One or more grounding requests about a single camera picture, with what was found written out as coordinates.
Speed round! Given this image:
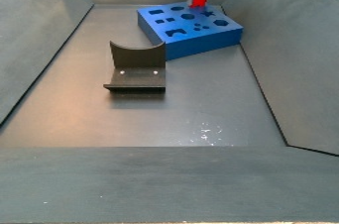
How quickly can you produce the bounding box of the dark grey curved holder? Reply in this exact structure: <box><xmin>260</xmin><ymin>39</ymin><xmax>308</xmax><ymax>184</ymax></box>
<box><xmin>103</xmin><ymin>43</ymin><xmax>166</xmax><ymax>92</ymax></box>

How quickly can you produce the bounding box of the blue foam shape board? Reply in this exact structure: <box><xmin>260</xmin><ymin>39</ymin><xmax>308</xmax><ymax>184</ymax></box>
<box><xmin>136</xmin><ymin>2</ymin><xmax>243</xmax><ymax>60</ymax></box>

